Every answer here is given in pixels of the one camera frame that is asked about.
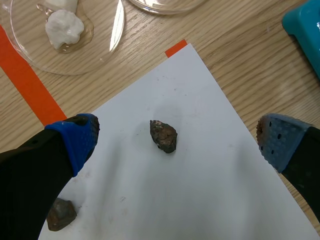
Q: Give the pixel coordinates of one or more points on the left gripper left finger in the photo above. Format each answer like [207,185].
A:
[37,170]

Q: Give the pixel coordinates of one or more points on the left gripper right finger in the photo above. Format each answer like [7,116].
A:
[297,150]

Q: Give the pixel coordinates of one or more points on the small dark blocky stone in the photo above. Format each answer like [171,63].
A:
[60,215]

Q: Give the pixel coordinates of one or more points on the clear glass dish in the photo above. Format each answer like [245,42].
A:
[167,6]
[37,50]

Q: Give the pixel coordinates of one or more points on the turquoise rack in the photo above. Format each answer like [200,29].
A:
[306,30]

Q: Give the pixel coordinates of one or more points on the white sheet of paper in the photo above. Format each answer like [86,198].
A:
[175,175]

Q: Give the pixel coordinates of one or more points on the small dark pointed stone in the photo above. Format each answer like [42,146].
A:
[163,136]

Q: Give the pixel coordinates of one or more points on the white lump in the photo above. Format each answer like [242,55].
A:
[63,4]
[64,28]

